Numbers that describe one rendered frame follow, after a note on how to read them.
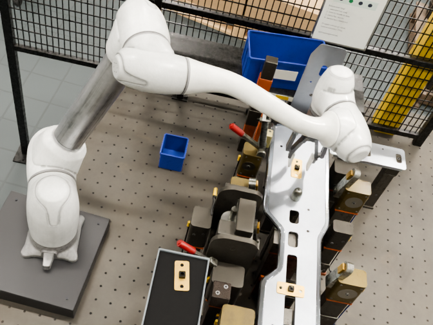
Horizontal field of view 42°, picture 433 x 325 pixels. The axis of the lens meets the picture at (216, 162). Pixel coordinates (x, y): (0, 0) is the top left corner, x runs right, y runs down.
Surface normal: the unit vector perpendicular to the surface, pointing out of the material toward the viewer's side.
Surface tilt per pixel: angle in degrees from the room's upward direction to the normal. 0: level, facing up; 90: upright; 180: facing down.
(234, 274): 0
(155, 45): 14
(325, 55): 90
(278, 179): 0
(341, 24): 90
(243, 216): 0
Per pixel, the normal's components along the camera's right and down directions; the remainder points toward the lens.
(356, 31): -0.13, 0.76
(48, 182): 0.26, -0.50
